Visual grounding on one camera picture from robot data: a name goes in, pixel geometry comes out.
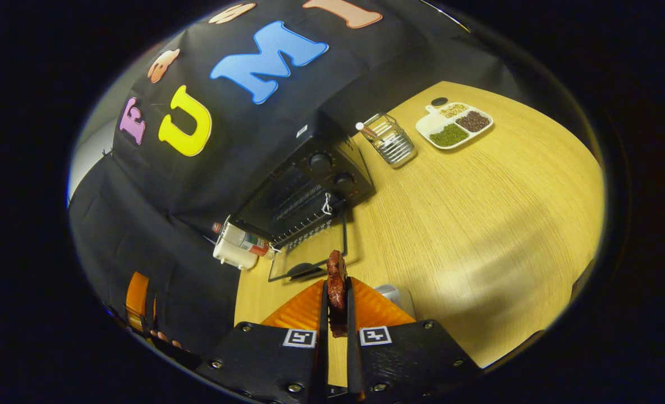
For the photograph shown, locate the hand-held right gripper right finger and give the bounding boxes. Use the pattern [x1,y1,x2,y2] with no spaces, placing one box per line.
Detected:
[345,277,483,404]

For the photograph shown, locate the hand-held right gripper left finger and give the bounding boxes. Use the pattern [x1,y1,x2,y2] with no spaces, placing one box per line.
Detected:
[196,279,331,404]

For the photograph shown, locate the red-brown meat piece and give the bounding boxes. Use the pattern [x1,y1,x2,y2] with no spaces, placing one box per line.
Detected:
[327,250,348,338]

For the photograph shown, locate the black electric oven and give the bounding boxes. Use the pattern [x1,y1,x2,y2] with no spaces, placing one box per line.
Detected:
[234,111,376,283]

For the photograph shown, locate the small white ribbed tray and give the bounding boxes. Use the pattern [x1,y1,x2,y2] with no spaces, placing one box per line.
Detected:
[374,283,416,322]

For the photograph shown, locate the white toaster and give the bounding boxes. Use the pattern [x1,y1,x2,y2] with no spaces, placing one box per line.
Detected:
[213,223,259,271]

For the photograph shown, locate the clear plastic water bottle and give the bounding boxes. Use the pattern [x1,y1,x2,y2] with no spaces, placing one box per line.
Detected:
[213,222,271,258]

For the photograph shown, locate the white divided bean plate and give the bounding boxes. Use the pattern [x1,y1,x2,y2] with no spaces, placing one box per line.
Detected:
[415,102,494,150]

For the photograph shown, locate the brown stick white tip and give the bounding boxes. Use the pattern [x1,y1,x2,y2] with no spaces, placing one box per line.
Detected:
[356,122,390,149]

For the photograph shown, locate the metal wire basket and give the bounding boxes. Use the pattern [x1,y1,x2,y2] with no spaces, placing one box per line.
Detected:
[360,112,418,169]

